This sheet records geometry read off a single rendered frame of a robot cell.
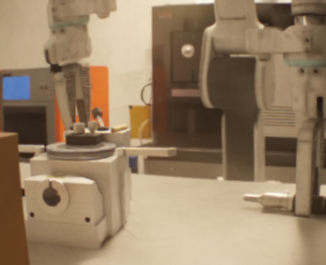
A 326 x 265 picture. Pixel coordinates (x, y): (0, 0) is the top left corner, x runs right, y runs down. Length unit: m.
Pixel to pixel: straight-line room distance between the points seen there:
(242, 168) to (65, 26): 0.80
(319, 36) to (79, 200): 0.35
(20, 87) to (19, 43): 2.27
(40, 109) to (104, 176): 1.35
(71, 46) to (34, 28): 3.29
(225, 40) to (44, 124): 0.86
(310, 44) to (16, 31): 3.77
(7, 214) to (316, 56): 0.45
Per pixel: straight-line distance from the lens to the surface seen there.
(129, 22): 3.57
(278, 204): 0.63
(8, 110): 1.96
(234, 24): 1.30
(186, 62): 2.19
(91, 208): 0.48
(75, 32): 0.78
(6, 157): 0.21
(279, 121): 2.09
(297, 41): 0.57
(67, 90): 0.79
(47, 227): 0.51
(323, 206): 0.61
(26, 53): 4.10
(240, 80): 1.25
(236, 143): 1.37
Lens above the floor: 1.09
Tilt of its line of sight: 7 degrees down
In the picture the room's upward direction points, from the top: straight up
